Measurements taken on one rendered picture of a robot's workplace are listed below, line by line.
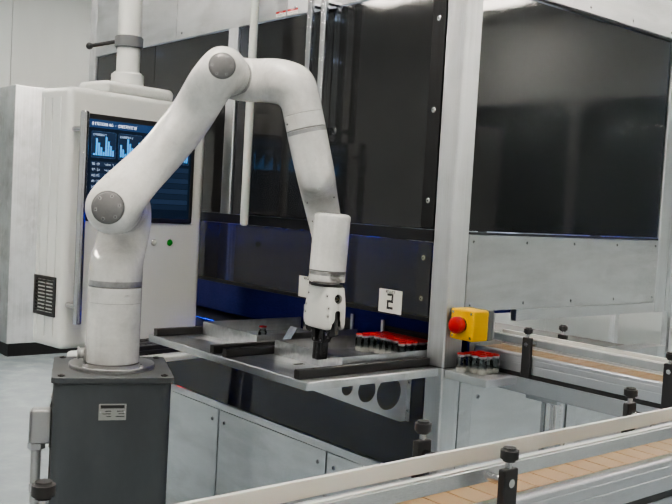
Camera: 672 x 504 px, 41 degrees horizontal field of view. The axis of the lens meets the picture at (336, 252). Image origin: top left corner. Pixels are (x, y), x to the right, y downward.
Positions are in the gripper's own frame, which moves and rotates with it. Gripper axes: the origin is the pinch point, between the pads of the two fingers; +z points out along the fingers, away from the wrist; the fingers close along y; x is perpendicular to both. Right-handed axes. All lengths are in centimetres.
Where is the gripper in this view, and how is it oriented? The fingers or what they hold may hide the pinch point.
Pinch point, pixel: (320, 350)
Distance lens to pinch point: 206.2
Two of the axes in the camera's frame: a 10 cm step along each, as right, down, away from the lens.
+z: -0.9, 9.9, 0.5
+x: -7.7, -0.4, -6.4
